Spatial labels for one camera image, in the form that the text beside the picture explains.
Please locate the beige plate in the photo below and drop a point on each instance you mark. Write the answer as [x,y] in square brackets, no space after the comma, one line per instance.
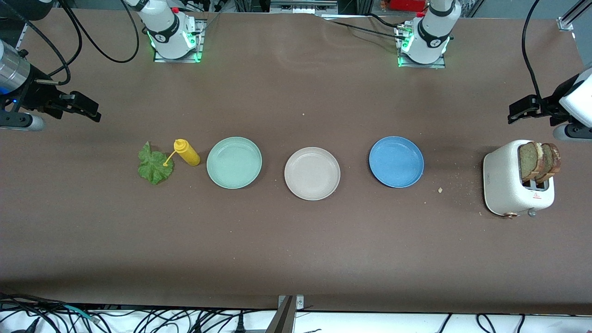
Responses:
[312,173]

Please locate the white toaster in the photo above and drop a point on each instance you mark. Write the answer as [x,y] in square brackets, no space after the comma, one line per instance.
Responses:
[502,180]

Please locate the silver metal box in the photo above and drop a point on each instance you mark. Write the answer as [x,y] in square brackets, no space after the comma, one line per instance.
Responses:
[303,5]

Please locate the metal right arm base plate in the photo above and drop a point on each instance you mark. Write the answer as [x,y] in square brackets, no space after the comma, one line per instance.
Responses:
[200,46]

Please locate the grey metal beam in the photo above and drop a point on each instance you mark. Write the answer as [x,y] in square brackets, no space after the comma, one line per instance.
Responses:
[282,321]

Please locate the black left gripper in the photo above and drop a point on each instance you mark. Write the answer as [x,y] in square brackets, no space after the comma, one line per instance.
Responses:
[550,104]

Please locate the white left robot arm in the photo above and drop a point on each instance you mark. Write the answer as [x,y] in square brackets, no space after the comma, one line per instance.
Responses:
[432,37]

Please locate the mint green plate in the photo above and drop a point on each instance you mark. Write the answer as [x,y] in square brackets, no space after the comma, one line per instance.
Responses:
[233,162]

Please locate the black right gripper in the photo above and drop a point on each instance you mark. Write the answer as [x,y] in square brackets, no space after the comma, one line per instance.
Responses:
[38,95]

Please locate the aluminium table edge rail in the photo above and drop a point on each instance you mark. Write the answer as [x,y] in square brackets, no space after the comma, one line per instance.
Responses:
[21,40]

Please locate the yellow mustard squeeze bottle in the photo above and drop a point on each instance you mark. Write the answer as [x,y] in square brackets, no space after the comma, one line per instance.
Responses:
[188,155]

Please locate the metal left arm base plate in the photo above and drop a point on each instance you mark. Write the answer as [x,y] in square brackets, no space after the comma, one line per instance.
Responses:
[439,65]

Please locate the black power plug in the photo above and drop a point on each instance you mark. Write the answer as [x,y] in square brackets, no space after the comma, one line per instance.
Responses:
[239,325]

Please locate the aluminium frame profile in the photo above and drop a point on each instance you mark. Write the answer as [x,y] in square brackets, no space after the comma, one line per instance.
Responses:
[565,23]

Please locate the brown bread slice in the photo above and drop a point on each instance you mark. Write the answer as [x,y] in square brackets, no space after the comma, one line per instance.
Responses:
[528,162]
[552,159]

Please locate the silver table edge bracket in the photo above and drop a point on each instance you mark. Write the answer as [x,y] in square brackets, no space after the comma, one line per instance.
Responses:
[299,303]

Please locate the red box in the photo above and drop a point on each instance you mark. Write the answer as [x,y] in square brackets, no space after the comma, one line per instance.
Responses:
[407,4]

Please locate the blue plate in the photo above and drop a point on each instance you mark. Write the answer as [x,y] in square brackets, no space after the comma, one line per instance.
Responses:
[396,162]

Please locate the green lettuce leaf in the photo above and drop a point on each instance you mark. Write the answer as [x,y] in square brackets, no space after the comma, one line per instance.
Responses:
[155,169]

